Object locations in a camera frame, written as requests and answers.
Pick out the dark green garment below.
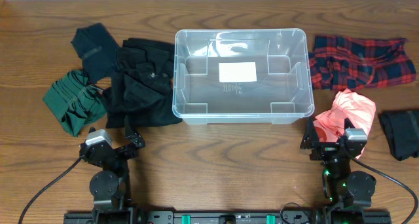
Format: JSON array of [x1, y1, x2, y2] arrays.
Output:
[[43, 70, 106, 137]]

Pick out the large black garment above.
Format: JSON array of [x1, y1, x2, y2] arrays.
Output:
[[102, 38, 182, 128]]

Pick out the small black cloth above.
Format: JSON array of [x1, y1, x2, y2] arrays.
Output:
[[71, 23, 119, 84]]

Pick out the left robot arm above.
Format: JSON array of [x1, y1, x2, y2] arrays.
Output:
[[79, 117, 145, 223]]

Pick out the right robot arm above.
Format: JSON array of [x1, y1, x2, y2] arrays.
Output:
[[300, 118, 376, 223]]

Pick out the coral pink garment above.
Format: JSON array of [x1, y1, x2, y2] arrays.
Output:
[[313, 89, 376, 142]]

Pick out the black folded cloth right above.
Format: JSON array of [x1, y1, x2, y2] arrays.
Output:
[[378, 110, 418, 161]]

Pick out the red navy plaid shirt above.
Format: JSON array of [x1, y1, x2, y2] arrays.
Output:
[[309, 35, 416, 91]]

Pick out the clear plastic storage bin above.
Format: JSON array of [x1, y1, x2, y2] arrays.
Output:
[[172, 28, 315, 124]]

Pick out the white label in bin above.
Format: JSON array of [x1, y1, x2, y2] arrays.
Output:
[[219, 62, 257, 83]]

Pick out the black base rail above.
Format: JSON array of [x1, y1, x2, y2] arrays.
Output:
[[63, 210, 392, 224]]

